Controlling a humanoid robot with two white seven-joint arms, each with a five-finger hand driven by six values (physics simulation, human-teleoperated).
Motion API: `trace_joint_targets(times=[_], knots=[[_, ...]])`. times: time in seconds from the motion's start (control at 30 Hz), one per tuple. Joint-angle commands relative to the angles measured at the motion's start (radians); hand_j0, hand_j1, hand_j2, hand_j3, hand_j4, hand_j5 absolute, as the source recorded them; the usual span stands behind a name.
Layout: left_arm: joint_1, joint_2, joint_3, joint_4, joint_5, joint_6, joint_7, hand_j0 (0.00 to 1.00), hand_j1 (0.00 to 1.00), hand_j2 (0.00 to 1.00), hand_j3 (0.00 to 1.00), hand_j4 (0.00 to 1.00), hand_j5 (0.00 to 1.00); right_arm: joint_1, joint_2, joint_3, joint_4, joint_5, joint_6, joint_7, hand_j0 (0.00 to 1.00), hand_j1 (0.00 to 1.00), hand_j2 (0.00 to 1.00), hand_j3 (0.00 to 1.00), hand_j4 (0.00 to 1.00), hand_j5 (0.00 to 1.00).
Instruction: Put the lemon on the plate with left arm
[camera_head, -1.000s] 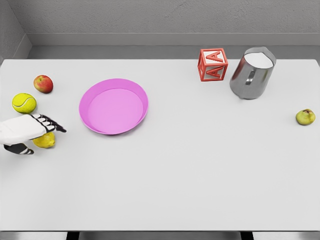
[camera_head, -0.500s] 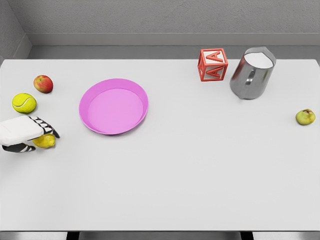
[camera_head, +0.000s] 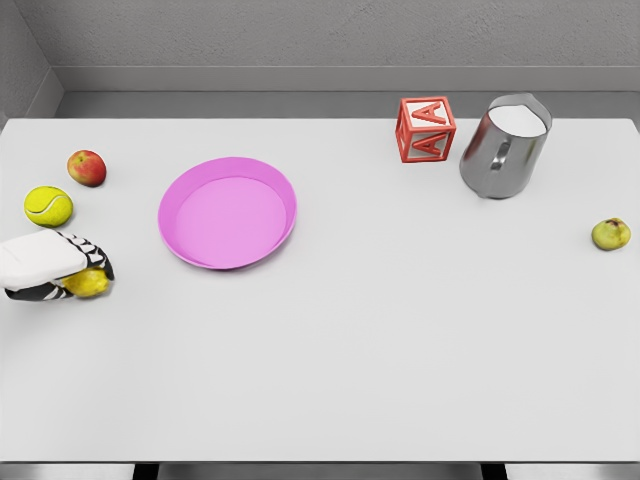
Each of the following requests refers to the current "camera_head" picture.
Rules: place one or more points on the pink round plate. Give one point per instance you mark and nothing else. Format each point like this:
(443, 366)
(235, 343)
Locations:
(227, 216)

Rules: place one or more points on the yellow tennis ball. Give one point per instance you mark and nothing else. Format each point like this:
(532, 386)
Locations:
(48, 206)

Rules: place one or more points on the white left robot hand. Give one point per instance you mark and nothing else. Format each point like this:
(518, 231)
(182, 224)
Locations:
(42, 259)

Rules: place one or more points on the green pear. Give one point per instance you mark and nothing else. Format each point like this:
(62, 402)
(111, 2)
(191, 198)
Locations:
(610, 234)

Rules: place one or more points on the red apple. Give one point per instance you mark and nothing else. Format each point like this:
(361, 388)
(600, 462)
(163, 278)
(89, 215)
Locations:
(87, 168)

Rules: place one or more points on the red letter A block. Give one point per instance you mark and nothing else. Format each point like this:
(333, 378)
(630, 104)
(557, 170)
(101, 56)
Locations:
(425, 131)

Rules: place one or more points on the yellow lemon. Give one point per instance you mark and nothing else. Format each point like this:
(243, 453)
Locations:
(89, 283)

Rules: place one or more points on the silver metal pitcher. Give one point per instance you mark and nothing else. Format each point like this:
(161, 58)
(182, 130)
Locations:
(502, 150)

